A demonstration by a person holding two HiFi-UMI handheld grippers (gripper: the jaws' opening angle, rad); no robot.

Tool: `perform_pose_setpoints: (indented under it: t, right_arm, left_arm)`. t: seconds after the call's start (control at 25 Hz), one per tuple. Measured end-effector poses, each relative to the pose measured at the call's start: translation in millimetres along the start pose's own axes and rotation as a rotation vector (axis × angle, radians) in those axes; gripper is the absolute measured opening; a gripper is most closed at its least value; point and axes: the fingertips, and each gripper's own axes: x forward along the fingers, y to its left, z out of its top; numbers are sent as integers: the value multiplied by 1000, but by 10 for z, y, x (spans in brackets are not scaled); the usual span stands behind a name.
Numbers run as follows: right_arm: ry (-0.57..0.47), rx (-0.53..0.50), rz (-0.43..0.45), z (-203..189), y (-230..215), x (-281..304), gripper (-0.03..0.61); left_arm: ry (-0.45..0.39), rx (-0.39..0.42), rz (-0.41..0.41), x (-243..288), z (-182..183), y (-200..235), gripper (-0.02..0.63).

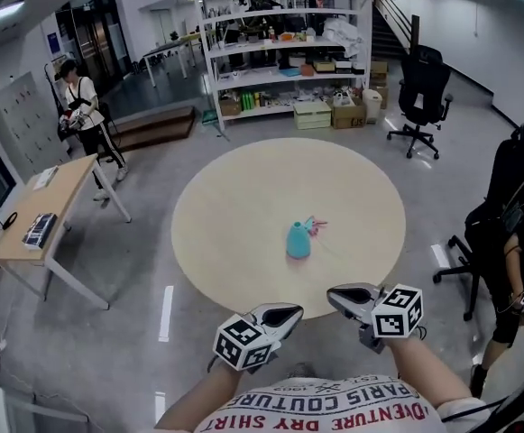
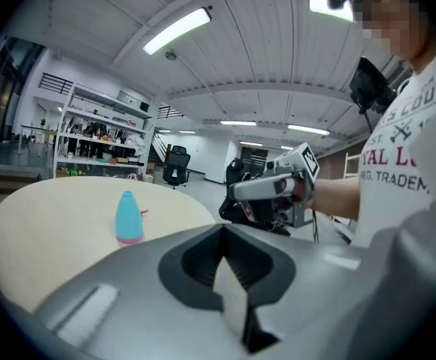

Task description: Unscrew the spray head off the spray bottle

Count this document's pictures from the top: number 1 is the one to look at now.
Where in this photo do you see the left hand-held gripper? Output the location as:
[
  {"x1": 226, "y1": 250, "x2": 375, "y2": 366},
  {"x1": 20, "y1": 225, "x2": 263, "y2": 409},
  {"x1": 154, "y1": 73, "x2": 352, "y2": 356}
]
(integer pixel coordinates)
[{"x1": 213, "y1": 302, "x2": 306, "y2": 373}]

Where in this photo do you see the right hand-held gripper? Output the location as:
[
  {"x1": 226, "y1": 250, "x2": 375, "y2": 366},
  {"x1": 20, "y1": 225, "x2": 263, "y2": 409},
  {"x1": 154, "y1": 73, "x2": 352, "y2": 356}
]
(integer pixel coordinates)
[{"x1": 326, "y1": 282, "x2": 425, "y2": 355}]

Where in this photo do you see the teal spray bottle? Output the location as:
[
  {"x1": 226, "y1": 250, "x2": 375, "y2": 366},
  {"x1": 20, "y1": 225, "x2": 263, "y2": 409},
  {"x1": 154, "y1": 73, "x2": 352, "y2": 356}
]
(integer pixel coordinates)
[{"x1": 285, "y1": 221, "x2": 313, "y2": 260}]

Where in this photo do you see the person's left forearm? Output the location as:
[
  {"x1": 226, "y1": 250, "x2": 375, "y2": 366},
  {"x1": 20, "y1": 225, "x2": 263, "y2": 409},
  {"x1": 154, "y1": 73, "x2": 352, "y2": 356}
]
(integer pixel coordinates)
[{"x1": 155, "y1": 365, "x2": 244, "y2": 430}]

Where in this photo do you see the person's right forearm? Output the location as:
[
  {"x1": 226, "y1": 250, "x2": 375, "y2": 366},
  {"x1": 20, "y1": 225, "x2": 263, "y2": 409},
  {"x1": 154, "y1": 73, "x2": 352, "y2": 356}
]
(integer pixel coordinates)
[{"x1": 385, "y1": 336, "x2": 473, "y2": 405}]

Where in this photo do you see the person's white printed shirt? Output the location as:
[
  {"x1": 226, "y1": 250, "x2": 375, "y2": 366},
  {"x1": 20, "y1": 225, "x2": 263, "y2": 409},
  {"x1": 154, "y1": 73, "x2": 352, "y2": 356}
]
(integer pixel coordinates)
[{"x1": 193, "y1": 374, "x2": 492, "y2": 433}]

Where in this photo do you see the round beige table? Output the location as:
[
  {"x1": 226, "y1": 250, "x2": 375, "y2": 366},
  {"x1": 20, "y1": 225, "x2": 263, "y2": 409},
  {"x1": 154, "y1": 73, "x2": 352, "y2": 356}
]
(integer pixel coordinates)
[{"x1": 170, "y1": 136, "x2": 407, "y2": 320}]

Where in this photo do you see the printed cardboard box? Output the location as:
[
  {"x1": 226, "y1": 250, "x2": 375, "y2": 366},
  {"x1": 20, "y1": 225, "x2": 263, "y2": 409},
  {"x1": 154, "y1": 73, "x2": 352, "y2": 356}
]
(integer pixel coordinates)
[{"x1": 331, "y1": 97, "x2": 367, "y2": 129}]

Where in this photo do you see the pale green drawer box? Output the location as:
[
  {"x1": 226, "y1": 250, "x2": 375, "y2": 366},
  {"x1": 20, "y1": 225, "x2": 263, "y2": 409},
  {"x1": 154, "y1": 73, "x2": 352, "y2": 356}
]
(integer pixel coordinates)
[{"x1": 293, "y1": 100, "x2": 333, "y2": 130}]

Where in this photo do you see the white waste bin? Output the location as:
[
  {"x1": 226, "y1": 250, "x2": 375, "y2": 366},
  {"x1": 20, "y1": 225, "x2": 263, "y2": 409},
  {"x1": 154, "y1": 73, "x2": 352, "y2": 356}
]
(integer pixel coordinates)
[{"x1": 362, "y1": 88, "x2": 383, "y2": 124}]

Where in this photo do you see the black office chair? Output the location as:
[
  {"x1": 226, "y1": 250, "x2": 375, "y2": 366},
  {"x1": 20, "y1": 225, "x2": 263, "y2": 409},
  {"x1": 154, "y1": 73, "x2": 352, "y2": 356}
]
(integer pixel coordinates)
[
  {"x1": 432, "y1": 123, "x2": 524, "y2": 322},
  {"x1": 386, "y1": 45, "x2": 455, "y2": 160}
]

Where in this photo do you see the small brown cardboard box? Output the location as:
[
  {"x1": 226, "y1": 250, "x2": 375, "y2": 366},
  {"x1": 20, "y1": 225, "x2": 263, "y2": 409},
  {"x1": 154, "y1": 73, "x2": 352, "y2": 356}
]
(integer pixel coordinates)
[{"x1": 219, "y1": 97, "x2": 243, "y2": 116}]

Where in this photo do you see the brown wooden platform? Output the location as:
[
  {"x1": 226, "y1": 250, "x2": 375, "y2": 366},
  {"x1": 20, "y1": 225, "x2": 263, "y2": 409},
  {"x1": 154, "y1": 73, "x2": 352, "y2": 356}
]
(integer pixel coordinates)
[{"x1": 107, "y1": 105, "x2": 198, "y2": 153}]

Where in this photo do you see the white shelving unit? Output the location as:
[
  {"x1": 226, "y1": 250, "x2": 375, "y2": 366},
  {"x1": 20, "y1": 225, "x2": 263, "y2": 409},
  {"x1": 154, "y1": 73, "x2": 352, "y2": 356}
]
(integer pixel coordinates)
[{"x1": 192, "y1": 0, "x2": 373, "y2": 131}]

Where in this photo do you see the wooden desk with white legs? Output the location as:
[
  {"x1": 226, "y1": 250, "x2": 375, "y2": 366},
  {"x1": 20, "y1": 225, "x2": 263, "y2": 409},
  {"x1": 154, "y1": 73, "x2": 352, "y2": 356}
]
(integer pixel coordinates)
[{"x1": 0, "y1": 153, "x2": 133, "y2": 311}]

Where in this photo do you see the dark blue book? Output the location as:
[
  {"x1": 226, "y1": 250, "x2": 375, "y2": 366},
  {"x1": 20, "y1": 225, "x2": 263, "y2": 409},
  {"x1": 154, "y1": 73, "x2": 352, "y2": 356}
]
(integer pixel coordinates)
[{"x1": 22, "y1": 212, "x2": 59, "y2": 248}]

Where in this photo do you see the black staircase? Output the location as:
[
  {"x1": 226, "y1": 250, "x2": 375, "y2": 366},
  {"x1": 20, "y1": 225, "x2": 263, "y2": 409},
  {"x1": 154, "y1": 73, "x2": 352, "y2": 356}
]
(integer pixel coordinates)
[{"x1": 372, "y1": 0, "x2": 421, "y2": 60}]

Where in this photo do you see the white crumpled cloth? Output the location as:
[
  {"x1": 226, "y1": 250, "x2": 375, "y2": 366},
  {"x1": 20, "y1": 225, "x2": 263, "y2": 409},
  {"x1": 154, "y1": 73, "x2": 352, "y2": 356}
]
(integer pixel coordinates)
[{"x1": 323, "y1": 18, "x2": 365, "y2": 57}]

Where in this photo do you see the white booklet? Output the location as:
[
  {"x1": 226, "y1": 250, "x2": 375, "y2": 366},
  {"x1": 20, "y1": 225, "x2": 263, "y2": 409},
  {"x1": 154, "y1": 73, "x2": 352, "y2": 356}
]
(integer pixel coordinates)
[{"x1": 32, "y1": 165, "x2": 59, "y2": 191}]

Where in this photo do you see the long white table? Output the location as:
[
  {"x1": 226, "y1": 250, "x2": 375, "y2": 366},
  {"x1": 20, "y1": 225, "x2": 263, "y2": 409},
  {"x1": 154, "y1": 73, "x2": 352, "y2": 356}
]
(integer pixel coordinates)
[{"x1": 142, "y1": 32, "x2": 205, "y2": 88}]

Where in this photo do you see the grey locker cabinet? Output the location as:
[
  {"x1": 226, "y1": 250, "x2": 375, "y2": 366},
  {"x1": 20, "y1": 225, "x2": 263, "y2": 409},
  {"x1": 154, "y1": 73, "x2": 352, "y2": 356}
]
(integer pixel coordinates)
[{"x1": 0, "y1": 70, "x2": 71, "y2": 182}]

